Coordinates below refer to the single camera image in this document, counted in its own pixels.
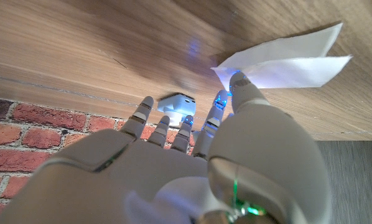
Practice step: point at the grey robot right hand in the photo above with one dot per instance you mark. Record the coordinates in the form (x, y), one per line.
(161, 180)

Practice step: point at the white paper shipping label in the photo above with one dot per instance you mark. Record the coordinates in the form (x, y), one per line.
(298, 68)

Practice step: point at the red brick print backdrop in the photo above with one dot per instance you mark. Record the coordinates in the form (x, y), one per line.
(33, 140)

